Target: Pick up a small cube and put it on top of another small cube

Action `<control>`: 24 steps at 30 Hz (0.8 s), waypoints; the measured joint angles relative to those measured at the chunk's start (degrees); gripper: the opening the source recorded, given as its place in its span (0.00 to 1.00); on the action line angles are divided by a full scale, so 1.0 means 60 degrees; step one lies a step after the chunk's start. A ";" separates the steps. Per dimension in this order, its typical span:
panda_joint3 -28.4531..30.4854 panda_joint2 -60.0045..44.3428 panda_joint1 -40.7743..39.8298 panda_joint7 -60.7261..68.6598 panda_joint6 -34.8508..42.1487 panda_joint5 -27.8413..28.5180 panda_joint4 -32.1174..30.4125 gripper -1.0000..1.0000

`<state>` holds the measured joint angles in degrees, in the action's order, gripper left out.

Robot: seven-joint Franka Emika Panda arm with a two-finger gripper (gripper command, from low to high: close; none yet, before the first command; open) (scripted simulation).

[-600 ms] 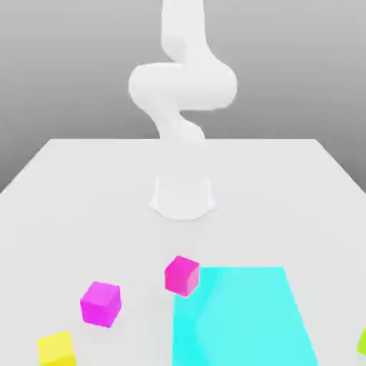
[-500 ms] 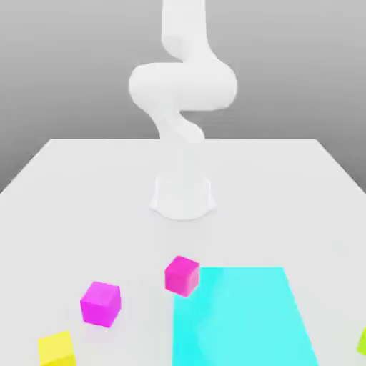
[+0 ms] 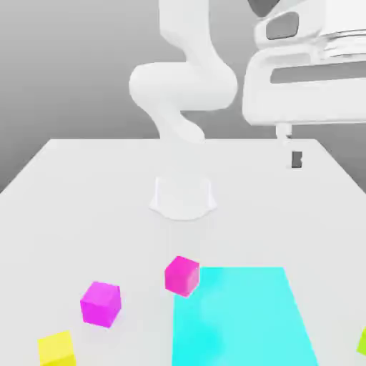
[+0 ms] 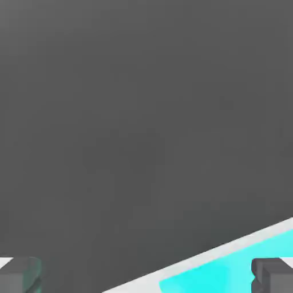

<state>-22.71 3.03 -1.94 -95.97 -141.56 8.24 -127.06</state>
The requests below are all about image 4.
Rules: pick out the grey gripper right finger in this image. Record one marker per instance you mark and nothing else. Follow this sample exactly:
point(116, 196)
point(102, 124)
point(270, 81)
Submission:
point(277, 278)

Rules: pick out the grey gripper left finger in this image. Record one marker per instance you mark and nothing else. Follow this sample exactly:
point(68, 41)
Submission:
point(16, 278)

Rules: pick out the large cyan box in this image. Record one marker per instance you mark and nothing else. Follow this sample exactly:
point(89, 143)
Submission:
point(217, 274)

